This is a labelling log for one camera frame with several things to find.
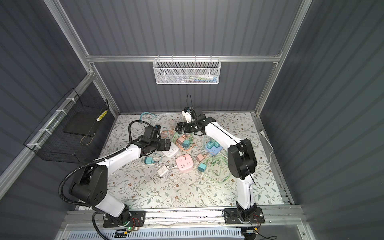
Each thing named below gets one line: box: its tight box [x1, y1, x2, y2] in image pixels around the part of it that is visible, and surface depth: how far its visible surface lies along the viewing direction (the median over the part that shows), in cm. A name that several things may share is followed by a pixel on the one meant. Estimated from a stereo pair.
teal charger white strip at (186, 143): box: [182, 139, 191, 148], surface depth 103 cm
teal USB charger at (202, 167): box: [197, 163, 207, 173], surface depth 91 cm
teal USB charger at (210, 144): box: [207, 140, 215, 150], surface depth 96 cm
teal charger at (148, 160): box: [144, 156, 155, 165], surface depth 93 cm
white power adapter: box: [156, 165, 170, 177], surface depth 89 cm
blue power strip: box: [204, 143, 223, 157], surface depth 98 cm
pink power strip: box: [176, 154, 194, 172], surface depth 92 cm
